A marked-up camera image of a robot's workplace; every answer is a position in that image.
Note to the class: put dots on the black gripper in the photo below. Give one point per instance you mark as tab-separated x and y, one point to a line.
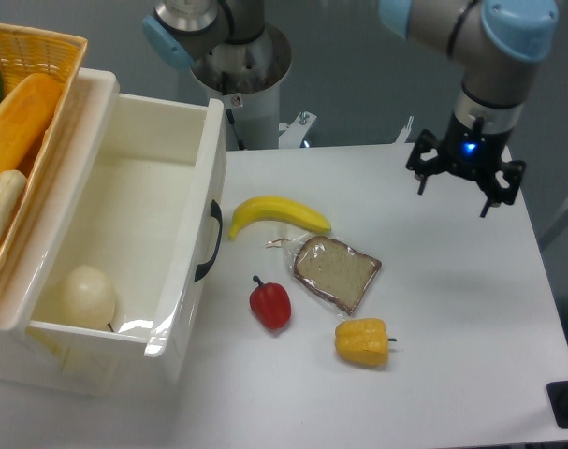
472	154

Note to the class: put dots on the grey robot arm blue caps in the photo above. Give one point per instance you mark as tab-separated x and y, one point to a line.
499	44

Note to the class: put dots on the white upper drawer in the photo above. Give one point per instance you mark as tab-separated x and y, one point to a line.
143	219

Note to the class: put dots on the white drawer cabinet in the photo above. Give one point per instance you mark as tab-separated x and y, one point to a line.
31	356

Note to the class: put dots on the bread slice in plastic bag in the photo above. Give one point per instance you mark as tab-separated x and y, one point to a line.
330	270

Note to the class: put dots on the yellow bell pepper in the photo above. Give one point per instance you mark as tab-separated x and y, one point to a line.
363	342

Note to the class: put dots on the yellow banana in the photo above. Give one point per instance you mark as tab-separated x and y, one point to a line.
278	209

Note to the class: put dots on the red bell pepper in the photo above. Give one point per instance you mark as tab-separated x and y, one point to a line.
270	304

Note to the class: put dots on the orange baguette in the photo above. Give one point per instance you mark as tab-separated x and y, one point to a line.
25	114

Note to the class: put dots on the yellow wicker basket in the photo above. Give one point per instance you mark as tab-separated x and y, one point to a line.
25	51

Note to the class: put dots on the cream peanut shaped toy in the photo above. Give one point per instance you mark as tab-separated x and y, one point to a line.
12	183

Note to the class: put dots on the white table bracket right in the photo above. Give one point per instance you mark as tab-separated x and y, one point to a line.
405	131

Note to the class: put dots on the white table bracket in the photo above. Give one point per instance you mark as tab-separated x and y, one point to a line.
405	131
295	134

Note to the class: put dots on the white table bracket left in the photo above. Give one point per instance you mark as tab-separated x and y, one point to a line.
295	134

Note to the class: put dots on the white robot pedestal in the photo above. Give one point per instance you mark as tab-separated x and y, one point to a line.
247	79

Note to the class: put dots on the black drawer handle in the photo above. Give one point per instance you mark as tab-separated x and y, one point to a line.
214	244

